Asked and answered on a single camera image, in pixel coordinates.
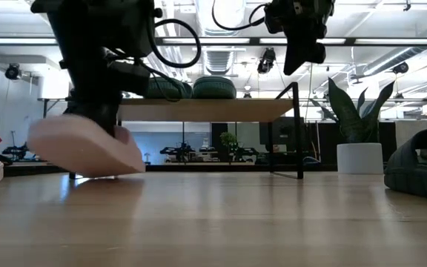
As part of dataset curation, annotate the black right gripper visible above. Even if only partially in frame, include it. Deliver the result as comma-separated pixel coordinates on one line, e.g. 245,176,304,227
263,0,336,77

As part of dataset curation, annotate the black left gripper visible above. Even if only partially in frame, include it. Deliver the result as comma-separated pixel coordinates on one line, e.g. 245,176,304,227
58,46,125,137

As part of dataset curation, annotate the green rubber slide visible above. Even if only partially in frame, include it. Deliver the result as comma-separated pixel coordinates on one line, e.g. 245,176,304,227
145,76,194,100
192,76,238,100

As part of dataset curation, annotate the wooden shelf with black frame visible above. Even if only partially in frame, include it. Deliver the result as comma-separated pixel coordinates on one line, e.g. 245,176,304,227
68,81,306,181

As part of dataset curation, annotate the black rubber slide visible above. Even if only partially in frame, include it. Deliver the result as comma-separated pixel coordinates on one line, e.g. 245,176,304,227
383,125,427,204

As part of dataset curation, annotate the green snake plant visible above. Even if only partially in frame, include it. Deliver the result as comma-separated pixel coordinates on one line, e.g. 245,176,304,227
309,76,396,145

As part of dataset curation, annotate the small green background plant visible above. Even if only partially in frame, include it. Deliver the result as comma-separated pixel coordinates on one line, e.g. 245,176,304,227
219,131,239,149

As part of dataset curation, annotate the white plant pot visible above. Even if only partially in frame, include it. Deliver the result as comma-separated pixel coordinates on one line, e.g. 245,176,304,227
336,142,385,175

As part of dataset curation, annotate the black hanging camera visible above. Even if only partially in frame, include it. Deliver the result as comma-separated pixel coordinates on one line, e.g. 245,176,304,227
256,47,277,75

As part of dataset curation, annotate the black metal rig frame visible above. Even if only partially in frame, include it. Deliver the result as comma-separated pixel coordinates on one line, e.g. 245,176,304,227
0,36,427,174

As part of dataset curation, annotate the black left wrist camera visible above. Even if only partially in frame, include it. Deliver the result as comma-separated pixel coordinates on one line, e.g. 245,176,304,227
107,59,151,97

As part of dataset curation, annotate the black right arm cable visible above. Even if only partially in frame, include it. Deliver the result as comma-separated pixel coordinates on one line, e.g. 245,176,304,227
211,0,270,32

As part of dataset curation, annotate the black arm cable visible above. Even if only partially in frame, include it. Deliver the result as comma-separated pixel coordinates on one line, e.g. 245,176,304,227
211,0,270,32
139,17,202,103

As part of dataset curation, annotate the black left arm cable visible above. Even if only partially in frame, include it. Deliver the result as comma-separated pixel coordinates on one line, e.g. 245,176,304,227
139,17,202,103

